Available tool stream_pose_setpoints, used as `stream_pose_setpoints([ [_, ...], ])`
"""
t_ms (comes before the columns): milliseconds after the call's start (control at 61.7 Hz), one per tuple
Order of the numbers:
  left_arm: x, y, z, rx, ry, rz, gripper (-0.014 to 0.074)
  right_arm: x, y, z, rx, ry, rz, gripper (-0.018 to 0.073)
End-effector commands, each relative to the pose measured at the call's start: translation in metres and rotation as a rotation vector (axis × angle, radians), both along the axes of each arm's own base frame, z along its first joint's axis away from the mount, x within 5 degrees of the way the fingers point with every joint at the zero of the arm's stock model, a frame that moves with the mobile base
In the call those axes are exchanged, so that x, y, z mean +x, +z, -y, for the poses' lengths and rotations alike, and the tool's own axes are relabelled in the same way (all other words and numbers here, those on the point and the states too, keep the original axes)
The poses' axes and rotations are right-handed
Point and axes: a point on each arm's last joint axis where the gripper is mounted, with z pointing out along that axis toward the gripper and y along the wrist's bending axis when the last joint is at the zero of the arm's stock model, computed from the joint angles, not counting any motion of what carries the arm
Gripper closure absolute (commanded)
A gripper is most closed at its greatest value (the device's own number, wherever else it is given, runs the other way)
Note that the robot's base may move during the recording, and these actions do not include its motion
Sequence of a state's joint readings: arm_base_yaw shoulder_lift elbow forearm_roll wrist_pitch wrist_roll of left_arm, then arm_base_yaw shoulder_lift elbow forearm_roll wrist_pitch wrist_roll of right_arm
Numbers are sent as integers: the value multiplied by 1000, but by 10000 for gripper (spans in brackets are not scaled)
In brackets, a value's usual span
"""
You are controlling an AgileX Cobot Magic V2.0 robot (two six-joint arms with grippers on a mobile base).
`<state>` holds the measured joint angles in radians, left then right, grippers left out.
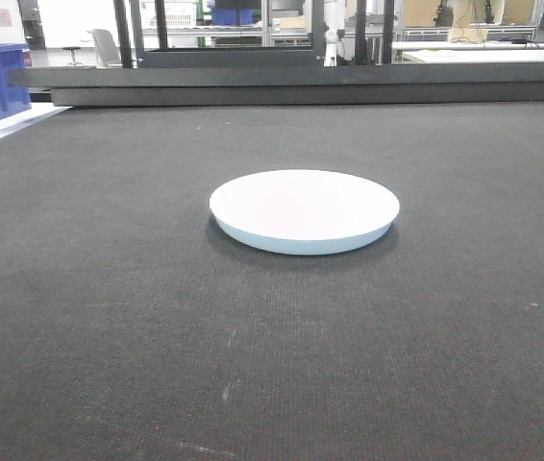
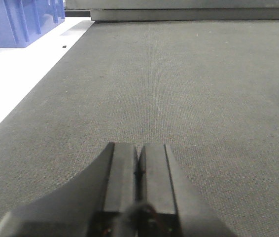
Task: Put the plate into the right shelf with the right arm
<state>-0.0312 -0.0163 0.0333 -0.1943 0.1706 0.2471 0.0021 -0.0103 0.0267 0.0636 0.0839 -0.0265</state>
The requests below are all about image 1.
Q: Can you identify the light blue round tray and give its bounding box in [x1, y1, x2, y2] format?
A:
[210, 169, 400, 255]

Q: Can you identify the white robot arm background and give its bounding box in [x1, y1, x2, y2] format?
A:
[324, 0, 345, 67]

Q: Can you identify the grey office chair background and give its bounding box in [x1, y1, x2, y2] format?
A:
[89, 29, 122, 68]

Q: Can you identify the white background table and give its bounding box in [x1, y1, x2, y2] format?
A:
[392, 41, 544, 63]

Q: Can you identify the black metal frame rail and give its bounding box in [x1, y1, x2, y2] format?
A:
[9, 62, 544, 108]

